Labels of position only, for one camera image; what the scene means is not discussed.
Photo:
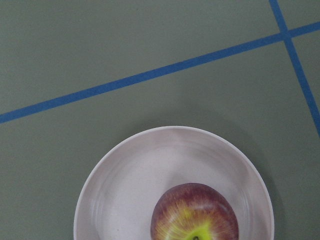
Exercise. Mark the red apple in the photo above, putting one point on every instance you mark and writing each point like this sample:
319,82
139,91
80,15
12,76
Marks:
193,211

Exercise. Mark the pink plate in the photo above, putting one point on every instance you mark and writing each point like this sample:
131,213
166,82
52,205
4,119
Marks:
119,196

